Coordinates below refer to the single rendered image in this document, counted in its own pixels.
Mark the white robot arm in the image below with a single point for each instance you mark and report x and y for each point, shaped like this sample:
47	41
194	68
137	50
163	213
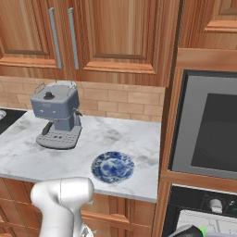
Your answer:
61	197

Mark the grey built-in microwave oven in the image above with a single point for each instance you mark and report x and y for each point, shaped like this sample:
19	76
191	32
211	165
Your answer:
197	123

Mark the black built-in oven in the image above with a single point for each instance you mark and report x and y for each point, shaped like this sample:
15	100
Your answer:
191	200

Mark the white oven knob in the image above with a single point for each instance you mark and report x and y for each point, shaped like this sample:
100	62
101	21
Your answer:
216	205

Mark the blue and white patterned plate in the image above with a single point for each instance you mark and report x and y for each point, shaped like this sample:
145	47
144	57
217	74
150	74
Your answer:
112	167

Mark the wooden tall appliance cabinet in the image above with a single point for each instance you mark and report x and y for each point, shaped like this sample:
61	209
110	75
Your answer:
168	92

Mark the blue-grey espresso machine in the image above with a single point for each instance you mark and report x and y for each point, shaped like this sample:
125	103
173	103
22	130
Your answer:
57	103

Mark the wooden base cupboard front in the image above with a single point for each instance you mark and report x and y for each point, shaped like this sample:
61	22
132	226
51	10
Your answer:
123	216
15	209

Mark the black hob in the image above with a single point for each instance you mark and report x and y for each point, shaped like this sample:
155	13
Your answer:
10	118

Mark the wooden cupboard door above microwave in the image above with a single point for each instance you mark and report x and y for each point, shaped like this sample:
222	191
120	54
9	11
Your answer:
213	21

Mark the wooden wall cupboard door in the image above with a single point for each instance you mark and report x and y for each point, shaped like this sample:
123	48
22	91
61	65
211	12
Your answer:
24	31
123	31

